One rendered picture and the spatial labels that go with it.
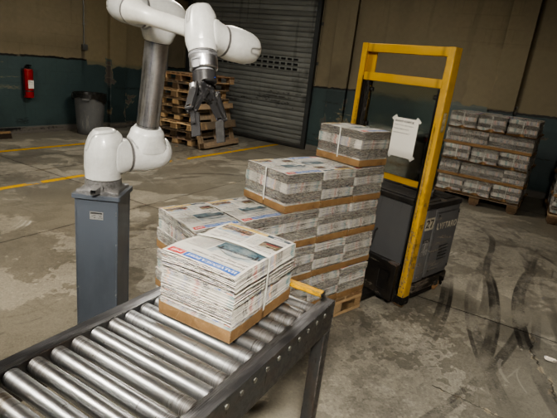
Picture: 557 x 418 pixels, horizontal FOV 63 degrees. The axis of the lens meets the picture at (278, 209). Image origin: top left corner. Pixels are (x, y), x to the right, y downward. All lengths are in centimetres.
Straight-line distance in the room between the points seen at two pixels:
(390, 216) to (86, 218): 230
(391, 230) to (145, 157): 213
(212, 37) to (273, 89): 863
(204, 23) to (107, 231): 106
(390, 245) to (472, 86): 547
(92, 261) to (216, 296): 96
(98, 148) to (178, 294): 84
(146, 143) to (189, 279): 88
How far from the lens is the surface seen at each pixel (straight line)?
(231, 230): 166
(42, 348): 147
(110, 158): 209
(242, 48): 159
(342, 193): 286
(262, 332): 152
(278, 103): 1005
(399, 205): 359
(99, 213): 214
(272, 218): 250
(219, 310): 141
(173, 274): 149
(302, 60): 978
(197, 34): 150
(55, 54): 953
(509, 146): 708
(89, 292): 231
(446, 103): 322
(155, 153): 217
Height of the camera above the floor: 161
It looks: 17 degrees down
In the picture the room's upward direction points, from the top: 7 degrees clockwise
